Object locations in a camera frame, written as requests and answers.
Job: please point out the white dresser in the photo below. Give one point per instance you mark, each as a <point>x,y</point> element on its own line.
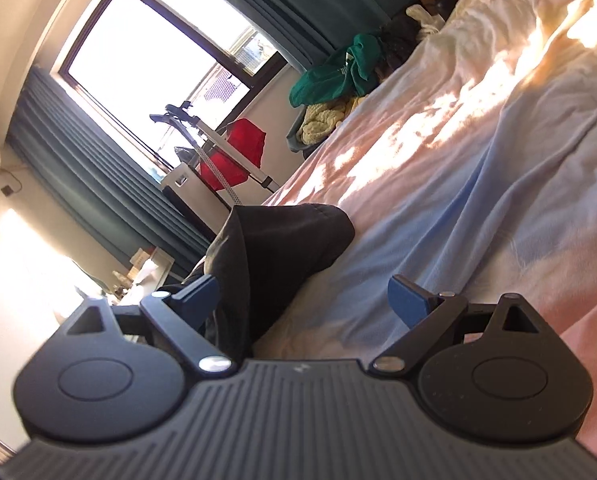
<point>143,280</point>

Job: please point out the red cloth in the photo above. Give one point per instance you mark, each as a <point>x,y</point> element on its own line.
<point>238,152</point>

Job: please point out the yellow knitted cloth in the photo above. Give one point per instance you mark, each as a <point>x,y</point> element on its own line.
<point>323,120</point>

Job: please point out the window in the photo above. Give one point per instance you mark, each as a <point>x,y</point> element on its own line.
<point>138,60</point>

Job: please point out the pastel pink blue blanket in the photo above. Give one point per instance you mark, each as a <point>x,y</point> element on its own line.
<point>478,185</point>

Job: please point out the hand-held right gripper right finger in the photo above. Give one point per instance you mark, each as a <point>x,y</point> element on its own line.
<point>406,302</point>

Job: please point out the beige cardboard box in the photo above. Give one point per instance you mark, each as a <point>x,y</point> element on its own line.
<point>143,256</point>

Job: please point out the teal curtain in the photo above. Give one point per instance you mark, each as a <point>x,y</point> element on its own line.
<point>93,170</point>
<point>298,5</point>

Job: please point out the garment steamer stand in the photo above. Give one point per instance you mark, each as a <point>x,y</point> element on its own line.
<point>213,132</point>

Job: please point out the dark grey garment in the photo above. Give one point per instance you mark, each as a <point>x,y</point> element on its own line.
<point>283,245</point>

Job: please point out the dark cloth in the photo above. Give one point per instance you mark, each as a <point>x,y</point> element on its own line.
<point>398,40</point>

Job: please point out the wall socket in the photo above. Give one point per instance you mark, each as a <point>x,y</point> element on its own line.
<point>7,190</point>

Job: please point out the white cloth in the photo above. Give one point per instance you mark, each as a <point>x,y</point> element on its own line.
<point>426,20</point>

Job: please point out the green garment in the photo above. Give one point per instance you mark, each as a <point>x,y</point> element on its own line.
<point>328,72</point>

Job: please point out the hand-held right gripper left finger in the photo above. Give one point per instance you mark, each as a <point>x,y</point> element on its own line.
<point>202,294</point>

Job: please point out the grey laundry basket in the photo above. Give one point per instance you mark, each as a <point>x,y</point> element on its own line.
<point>293,135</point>

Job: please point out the white appliance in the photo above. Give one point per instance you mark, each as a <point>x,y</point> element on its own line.
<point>188,185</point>

